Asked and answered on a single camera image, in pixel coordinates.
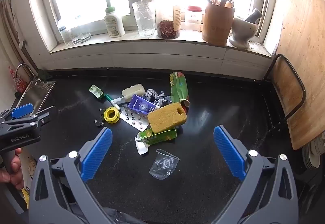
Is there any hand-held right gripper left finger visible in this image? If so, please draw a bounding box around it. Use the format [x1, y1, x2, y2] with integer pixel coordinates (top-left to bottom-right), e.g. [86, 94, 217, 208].
[29, 127, 113, 224]

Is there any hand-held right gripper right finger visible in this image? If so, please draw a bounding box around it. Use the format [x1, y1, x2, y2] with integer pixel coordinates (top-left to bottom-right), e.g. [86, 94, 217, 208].
[213, 125, 299, 224]

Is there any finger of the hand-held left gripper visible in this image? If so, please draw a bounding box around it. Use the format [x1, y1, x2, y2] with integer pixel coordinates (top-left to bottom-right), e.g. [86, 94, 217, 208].
[30, 106, 58, 128]
[11, 103, 35, 119]

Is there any silver pill blister pack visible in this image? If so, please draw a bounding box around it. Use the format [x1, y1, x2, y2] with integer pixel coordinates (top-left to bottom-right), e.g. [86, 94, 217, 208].
[119, 106, 150, 131]

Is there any green paper carton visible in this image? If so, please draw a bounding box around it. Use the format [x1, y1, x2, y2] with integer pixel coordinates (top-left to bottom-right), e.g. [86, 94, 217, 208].
[134, 128, 177, 155]

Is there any clear plastic cup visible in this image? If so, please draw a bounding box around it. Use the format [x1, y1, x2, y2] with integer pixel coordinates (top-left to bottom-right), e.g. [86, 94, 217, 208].
[149, 149, 181, 181]

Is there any person's left hand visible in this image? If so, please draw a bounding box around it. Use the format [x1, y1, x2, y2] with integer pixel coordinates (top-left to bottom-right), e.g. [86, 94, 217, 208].
[0, 147, 23, 190]

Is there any stainless steel sink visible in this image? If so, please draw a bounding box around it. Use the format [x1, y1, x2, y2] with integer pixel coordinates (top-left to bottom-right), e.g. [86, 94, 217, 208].
[16, 81, 56, 110]

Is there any red printed packet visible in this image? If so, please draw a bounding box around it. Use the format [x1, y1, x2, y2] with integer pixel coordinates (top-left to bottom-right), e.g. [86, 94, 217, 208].
[8, 65, 28, 94]

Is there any green scouring pad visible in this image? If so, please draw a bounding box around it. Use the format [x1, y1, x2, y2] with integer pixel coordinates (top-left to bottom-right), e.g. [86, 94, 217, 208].
[38, 69, 52, 81]

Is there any yellow tape roll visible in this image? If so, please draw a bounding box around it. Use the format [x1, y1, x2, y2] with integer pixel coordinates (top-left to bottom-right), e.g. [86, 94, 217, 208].
[104, 107, 121, 123]

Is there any white marker with green cap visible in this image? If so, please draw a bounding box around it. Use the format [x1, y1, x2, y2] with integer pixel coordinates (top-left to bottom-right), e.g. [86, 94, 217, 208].
[105, 95, 122, 110]

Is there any purple toothpaste tube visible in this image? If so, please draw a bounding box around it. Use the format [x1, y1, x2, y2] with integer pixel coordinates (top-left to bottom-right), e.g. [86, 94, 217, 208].
[127, 94, 159, 115]

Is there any round red lid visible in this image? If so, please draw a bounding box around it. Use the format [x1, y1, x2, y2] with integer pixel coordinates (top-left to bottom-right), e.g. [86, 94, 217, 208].
[180, 99, 191, 113]

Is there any yellow sponge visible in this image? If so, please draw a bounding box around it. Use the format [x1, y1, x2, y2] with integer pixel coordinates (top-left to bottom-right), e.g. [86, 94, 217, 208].
[147, 102, 188, 133]

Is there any white foam brush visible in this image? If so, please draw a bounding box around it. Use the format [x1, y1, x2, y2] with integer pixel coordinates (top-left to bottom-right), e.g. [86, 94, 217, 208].
[113, 84, 146, 104]

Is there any small glass jar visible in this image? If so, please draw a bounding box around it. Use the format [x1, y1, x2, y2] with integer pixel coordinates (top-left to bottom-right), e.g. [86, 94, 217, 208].
[59, 27, 73, 45]

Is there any green snack bag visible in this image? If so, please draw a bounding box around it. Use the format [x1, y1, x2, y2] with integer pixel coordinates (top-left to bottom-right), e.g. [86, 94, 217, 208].
[170, 72, 190, 108]

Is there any small shot glass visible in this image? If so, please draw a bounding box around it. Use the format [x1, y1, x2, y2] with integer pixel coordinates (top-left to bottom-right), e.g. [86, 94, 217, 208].
[71, 29, 82, 45]
[80, 27, 92, 43]

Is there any crumpled silver blue wrapper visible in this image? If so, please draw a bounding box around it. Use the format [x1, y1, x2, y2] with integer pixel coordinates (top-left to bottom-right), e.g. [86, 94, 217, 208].
[145, 88, 173, 108]

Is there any stack of white plates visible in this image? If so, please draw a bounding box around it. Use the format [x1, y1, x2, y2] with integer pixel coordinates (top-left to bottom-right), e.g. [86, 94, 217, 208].
[303, 131, 325, 170]

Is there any white foam pump bottle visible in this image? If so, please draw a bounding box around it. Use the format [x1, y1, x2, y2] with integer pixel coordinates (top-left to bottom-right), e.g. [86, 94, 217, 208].
[104, 0, 126, 37]

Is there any white stone mortar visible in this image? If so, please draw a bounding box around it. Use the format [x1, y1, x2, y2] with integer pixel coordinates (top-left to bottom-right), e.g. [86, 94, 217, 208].
[229, 16, 258, 49]

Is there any bamboo utensil holder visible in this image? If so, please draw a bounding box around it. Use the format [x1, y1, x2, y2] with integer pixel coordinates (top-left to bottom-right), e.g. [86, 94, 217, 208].
[202, 1, 235, 46]

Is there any textured glass cup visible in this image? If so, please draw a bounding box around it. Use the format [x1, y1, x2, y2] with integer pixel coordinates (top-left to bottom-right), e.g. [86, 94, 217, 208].
[131, 0, 156, 37]

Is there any large wooden cutting board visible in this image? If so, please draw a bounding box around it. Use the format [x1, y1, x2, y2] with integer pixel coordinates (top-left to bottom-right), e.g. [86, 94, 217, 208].
[264, 0, 325, 151]

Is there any clear jar of red peppercorns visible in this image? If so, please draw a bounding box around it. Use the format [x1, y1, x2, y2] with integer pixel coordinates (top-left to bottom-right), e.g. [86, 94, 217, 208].
[155, 0, 182, 39]

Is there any clear jar with red lid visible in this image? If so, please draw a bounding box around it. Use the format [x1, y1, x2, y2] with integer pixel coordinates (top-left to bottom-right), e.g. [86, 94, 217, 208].
[185, 5, 204, 32]

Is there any grey stone pestle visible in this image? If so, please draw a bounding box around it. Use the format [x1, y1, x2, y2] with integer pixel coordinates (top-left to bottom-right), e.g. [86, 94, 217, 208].
[245, 8, 263, 23]

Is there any black plastic bracket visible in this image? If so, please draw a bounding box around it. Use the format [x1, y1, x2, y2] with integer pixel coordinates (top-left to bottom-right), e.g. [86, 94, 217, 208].
[94, 109, 106, 128]

